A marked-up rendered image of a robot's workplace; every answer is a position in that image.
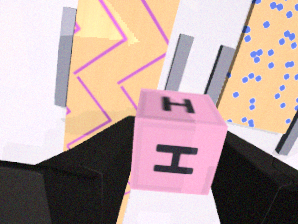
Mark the orange strip with blue dots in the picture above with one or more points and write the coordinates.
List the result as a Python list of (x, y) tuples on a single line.
[(261, 87)]

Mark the pink cube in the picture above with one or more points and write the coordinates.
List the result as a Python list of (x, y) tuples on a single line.
[(177, 139)]

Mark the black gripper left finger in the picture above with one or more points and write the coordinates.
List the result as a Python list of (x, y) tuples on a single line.
[(83, 185)]

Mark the peach strip with purple zigzag pattern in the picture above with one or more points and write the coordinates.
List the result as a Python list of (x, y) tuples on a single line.
[(119, 46)]

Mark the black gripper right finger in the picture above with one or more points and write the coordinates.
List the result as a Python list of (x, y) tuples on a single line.
[(252, 187)]

